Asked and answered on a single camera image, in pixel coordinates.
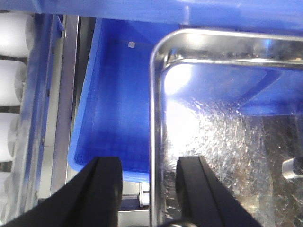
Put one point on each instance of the large blue bin left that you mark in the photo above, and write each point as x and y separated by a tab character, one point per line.
267	14

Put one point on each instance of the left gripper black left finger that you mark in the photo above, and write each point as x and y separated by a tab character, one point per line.
90	199

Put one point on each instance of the blue bin on lower shelf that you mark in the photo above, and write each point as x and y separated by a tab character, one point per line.
113	114

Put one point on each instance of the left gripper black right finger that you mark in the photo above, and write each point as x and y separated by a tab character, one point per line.
204	200

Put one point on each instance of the white roller track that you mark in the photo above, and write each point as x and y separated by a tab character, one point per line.
17	34

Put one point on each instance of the silver tray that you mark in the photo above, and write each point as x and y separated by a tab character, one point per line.
237	100

